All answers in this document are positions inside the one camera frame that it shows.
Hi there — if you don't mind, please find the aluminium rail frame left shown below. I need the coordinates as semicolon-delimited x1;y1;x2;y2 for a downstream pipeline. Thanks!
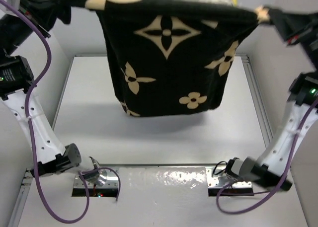
8;168;33;227

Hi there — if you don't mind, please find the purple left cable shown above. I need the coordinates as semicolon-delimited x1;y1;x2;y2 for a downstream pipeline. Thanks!
0;0;122;224

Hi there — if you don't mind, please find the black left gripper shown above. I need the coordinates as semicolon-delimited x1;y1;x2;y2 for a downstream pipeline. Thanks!
0;0;59;53

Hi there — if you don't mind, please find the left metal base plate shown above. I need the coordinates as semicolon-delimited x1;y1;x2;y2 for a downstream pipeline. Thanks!
72;169;119;189

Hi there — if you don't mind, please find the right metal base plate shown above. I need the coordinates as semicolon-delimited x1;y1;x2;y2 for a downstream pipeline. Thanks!
206;167;252;189

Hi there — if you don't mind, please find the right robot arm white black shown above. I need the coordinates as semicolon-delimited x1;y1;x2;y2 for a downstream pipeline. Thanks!
212;6;318;191

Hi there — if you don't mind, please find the black pillowcase with beige flowers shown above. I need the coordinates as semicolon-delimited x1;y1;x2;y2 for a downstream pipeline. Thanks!
56;0;269;117

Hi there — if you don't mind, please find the metal base plate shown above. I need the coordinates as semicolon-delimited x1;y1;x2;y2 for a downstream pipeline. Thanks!
206;167;252;189
72;169;119;189

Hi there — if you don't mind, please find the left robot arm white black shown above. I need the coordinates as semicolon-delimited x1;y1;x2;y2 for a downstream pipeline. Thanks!
0;0;99;182

